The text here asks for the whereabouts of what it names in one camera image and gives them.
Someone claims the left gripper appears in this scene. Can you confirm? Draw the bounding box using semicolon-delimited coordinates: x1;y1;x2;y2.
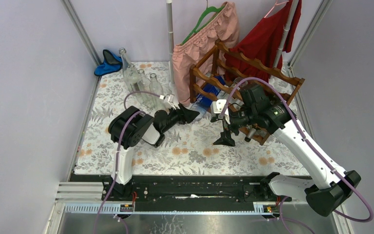
161;103;199;134

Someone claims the blue glass bottle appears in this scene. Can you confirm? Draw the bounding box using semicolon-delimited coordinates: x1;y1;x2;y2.
190;76;227;122

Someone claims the dark green wine bottle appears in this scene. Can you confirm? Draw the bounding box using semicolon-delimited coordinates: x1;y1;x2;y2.
244;127;257;142

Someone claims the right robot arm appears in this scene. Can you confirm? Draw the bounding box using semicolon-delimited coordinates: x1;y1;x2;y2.
214;83;361;216

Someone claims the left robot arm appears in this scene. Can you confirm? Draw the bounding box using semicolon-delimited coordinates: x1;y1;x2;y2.
104;104;200;200

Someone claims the wooden wine rack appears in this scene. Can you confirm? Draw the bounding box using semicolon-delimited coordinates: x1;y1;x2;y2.
189;40;304;144

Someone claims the clear glass bottle tall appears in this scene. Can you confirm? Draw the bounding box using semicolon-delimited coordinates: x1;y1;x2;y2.
119;48;141;92

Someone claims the floral tablecloth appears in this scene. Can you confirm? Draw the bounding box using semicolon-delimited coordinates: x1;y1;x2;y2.
74;72;307;176

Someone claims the blue cloth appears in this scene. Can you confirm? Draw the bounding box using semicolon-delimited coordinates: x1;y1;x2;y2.
94;49;123;77

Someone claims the pink skirt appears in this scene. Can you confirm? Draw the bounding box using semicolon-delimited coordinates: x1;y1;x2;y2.
172;1;240;107

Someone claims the red garment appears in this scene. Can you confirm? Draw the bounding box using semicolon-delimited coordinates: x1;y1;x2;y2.
224;0;292;81

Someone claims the green clothes hanger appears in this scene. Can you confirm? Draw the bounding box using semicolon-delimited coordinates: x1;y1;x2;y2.
180;0;225;45

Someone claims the pink clothes hanger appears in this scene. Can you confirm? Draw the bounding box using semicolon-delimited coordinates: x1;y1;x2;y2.
263;0;288;19

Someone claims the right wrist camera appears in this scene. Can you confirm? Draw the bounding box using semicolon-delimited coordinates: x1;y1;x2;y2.
210;99;228;120

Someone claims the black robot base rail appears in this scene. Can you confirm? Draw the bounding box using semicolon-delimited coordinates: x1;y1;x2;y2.
102;175;284;212

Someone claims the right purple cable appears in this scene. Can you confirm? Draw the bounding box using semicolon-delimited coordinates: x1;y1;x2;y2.
221;77;374;234

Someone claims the purple cable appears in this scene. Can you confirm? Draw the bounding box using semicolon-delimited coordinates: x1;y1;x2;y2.
93;91;162;234
221;77;374;234

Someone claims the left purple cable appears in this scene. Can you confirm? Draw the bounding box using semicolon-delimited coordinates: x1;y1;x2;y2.
93;91;162;234

